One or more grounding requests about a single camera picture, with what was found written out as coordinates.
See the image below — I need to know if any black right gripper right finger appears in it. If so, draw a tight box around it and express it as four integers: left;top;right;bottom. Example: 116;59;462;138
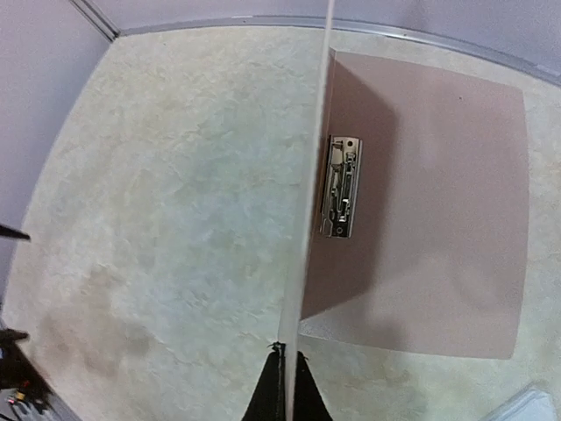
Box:
293;352;332;421

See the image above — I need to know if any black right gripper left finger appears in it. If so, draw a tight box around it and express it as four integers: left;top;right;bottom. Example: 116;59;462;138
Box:
242;342;286;421

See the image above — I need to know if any metal folder clip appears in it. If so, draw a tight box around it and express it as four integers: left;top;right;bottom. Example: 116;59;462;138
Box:
320;135;362;239

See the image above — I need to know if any white paper stack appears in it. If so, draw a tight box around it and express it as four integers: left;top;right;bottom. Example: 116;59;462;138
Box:
482;384;557;421

